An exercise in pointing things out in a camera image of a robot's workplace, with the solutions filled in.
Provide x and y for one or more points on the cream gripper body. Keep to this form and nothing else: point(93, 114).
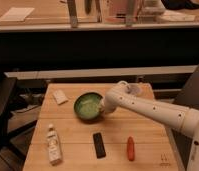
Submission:
point(106, 107)

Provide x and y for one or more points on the white sponge block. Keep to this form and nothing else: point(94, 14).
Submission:
point(60, 97)

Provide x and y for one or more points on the black remote control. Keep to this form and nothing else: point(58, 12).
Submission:
point(99, 145)

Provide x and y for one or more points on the green ceramic bowl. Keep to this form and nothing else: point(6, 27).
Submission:
point(87, 106)

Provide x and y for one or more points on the white paper sheet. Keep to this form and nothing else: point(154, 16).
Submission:
point(16, 14)

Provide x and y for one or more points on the white paper cup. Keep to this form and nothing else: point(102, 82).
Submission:
point(133, 89)

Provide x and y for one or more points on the clear plastic bottle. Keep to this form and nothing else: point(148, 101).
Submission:
point(54, 148)

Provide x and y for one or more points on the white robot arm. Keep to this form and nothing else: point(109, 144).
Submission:
point(182, 119)

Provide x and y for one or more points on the orange carrot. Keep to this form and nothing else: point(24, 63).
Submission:
point(130, 149)

